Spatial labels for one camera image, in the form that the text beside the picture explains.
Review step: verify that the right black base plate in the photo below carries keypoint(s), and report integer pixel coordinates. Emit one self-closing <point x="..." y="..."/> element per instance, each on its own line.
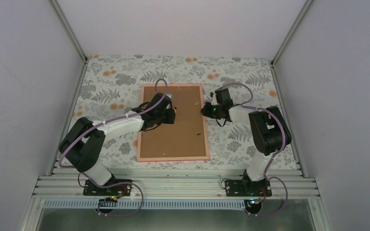
<point x="246" y="187"/>

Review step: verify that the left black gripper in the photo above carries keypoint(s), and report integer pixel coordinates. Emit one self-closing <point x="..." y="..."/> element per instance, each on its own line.
<point x="170" y="120"/>

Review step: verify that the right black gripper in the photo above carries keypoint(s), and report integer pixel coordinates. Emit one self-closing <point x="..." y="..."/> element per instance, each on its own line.
<point x="206" y="112"/>

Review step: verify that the grey slotted cable duct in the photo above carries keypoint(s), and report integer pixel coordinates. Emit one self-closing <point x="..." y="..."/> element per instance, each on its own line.
<point x="198" y="204"/>

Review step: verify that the aluminium mounting rail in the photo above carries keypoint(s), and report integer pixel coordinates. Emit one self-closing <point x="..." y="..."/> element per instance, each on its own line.
<point x="176" y="184"/>

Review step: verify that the pink picture frame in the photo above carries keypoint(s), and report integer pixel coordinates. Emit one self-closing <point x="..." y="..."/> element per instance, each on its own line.
<point x="187" y="138"/>

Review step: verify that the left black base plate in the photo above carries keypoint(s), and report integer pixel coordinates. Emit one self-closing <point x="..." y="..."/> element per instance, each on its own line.
<point x="124" y="189"/>

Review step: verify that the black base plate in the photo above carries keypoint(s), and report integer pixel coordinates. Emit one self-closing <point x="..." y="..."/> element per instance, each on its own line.
<point x="246" y="187"/>
<point x="124" y="189"/>

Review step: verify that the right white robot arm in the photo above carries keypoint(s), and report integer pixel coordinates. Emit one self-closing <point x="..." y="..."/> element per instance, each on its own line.
<point x="269" y="130"/>

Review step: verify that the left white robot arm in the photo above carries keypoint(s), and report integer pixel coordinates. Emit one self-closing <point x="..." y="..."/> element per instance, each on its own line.
<point x="83" y="143"/>

